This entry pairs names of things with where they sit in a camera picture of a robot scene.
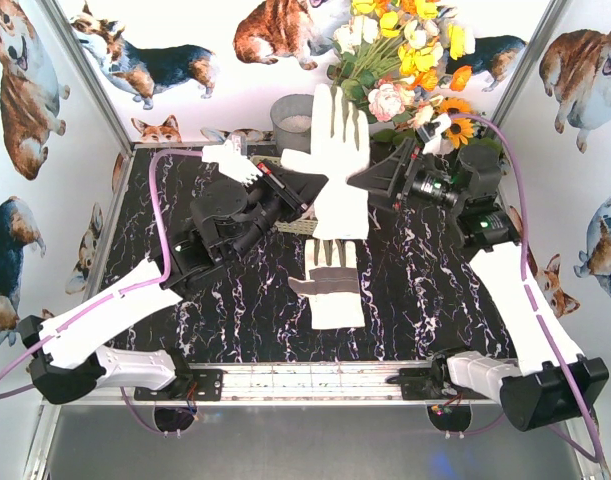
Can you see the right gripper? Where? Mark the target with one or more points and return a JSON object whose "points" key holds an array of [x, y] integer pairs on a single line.
{"points": [[402, 176]]}

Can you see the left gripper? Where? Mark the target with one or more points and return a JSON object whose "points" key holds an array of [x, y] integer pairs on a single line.
{"points": [[281, 187]]}

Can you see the white glove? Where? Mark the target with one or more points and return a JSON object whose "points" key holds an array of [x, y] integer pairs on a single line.
{"points": [[339, 149], [331, 285]]}

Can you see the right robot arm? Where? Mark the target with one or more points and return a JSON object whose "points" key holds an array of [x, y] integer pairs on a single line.
{"points": [[550, 380]]}

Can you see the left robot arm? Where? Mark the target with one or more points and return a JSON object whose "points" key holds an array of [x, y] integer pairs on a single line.
{"points": [[70, 358]]}

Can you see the pale green storage basket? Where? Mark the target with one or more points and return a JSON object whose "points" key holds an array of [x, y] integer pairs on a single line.
{"points": [[306, 224]]}

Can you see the small sunflower pot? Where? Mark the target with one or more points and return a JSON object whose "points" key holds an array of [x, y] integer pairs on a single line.
{"points": [[441, 126]]}

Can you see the grey metal bucket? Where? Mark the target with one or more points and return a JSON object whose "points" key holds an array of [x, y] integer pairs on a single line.
{"points": [[291, 118]]}

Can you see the artificial flower bouquet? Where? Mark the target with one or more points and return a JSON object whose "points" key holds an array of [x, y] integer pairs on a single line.
{"points": [[392, 59]]}

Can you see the aluminium front frame rail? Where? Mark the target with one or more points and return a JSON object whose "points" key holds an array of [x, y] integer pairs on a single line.
{"points": [[314, 382]]}

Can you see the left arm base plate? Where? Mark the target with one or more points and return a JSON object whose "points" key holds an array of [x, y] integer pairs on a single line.
{"points": [[203, 384]]}

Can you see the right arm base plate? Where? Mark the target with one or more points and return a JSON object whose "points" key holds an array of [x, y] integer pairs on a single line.
{"points": [[422, 384]]}

